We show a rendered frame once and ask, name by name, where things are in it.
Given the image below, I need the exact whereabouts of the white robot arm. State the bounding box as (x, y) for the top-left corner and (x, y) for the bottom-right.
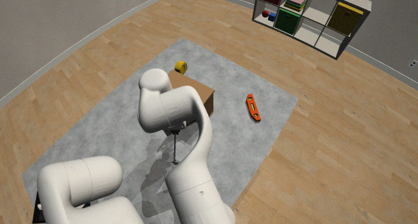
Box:
(37, 68), (236, 224)

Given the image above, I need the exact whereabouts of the orange spirit level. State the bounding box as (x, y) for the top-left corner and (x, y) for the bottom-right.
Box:
(246, 94), (261, 122)

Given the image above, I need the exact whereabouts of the brown wooden cabinet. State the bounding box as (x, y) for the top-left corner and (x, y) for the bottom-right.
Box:
(163, 70), (215, 136)

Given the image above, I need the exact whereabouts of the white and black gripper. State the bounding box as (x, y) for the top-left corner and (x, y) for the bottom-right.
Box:
(164, 121), (189, 135)

